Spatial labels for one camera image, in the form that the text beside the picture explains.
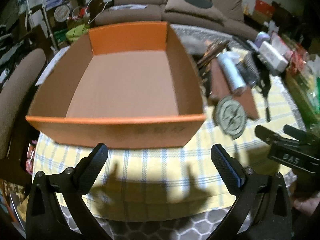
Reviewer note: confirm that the orange cardboard box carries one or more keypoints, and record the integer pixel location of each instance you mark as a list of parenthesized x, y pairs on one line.
[(125, 80)]

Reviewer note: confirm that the person's right hand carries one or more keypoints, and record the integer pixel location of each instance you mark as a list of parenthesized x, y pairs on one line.
[(306, 206)]

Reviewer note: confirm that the white tissue box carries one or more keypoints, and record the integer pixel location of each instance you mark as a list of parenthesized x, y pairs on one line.
[(272, 55)]

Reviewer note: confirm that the round pale disc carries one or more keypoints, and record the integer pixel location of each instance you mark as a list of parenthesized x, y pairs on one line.
[(61, 13)]

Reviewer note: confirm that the pink packaged item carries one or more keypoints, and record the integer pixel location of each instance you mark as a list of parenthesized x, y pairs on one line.
[(30, 157)]

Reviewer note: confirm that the pile of colourful packets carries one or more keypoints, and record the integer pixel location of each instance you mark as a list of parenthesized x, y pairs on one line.
[(302, 60)]

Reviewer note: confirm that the yellow plaid cloth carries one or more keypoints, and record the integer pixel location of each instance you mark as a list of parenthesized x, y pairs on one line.
[(150, 165)]

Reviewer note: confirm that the silver white cylindrical can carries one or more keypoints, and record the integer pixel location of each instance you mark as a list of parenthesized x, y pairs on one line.
[(232, 75)]

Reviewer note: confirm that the brown leather wallet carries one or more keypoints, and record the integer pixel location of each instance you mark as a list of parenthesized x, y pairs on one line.
[(250, 105)]

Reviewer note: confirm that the brown armchair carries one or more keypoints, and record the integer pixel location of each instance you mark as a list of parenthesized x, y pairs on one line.
[(20, 85)]

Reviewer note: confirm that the green shiny wrapping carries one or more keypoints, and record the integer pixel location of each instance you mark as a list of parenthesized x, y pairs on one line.
[(305, 105)]

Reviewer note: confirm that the red gift box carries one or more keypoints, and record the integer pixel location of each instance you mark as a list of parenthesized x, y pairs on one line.
[(263, 7)]

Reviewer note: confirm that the white metal rack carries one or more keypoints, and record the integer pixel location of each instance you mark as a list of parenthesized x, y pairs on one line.
[(47, 22)]

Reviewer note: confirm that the green bag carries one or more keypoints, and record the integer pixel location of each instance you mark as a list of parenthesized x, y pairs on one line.
[(76, 33)]

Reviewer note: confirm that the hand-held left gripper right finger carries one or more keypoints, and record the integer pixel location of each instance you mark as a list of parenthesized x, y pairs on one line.
[(232, 172)]

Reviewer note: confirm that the white papers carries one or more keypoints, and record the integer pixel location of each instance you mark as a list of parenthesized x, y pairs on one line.
[(127, 7)]

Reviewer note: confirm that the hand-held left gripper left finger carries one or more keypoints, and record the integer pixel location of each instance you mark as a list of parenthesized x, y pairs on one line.
[(98, 160)]

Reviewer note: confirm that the round green embroidered coaster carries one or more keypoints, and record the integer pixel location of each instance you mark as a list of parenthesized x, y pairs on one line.
[(230, 116)]

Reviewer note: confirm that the brown cushion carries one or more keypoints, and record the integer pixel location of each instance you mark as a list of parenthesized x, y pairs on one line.
[(192, 11)]

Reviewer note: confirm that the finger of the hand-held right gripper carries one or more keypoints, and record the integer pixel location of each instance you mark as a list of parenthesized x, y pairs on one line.
[(298, 133), (265, 133)]

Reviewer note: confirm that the lilac round container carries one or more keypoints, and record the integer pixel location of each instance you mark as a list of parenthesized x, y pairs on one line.
[(262, 38)]

